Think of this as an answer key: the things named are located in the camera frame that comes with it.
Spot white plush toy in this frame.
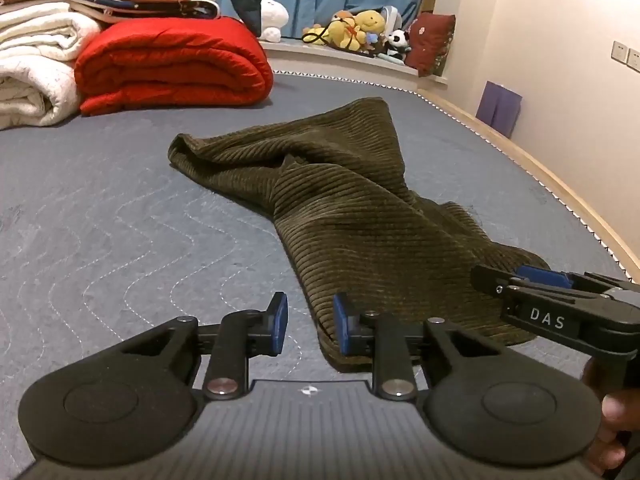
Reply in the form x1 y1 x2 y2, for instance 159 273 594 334
259 0 290 44

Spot person's right hand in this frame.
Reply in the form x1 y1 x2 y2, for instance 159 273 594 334
582 360 640 479

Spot wooden bed frame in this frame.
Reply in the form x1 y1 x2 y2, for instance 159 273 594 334
419 87 640 286

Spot navy patterned blanket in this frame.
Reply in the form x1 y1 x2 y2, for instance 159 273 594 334
0 0 221 24

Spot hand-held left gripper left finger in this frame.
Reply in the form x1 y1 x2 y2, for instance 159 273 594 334
119 291 290 402

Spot red folded quilt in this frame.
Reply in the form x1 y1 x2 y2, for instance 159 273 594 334
74 16 275 116

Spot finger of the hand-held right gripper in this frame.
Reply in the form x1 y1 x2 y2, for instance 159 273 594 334
515 265 575 291
471 264 518 297

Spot white folded quilt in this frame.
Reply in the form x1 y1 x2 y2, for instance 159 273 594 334
0 2 103 131

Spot yellow duck plush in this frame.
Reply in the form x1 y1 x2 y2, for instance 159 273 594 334
351 9 387 52

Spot olive corduroy pants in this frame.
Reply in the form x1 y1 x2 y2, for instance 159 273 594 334
167 97 552 374

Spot white window ledge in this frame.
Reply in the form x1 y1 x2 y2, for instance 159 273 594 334
260 39 448 92

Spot small yellow plush toy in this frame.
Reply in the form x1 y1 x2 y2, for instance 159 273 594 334
302 22 331 45

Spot panda plush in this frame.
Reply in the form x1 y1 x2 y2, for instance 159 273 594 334
384 29 414 61

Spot dark red cushion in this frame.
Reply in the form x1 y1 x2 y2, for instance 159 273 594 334
404 12 457 78

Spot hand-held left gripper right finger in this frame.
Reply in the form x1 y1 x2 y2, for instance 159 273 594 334
332 292 502 402

